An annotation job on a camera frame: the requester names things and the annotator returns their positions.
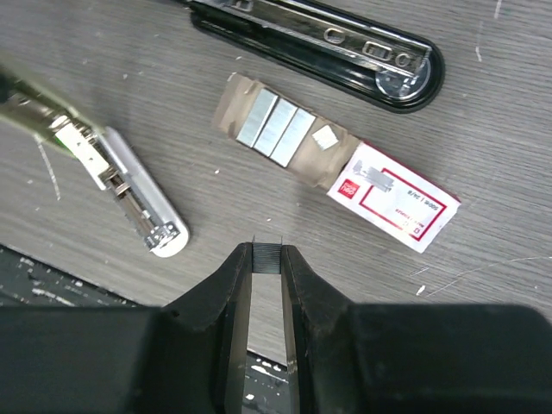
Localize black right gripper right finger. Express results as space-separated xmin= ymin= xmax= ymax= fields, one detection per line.
xmin=281 ymin=245 xmax=354 ymax=413

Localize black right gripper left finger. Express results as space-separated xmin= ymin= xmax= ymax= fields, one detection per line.
xmin=164 ymin=242 xmax=253 ymax=413

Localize red white staple box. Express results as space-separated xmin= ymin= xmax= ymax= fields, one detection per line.
xmin=213 ymin=73 xmax=461 ymax=253

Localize silver staple strips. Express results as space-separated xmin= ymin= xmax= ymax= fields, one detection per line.
xmin=236 ymin=88 xmax=338 ymax=167

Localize black stapler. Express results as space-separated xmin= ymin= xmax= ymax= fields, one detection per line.
xmin=183 ymin=1 xmax=446 ymax=114

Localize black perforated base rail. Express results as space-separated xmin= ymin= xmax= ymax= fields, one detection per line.
xmin=1 ymin=247 xmax=292 ymax=413

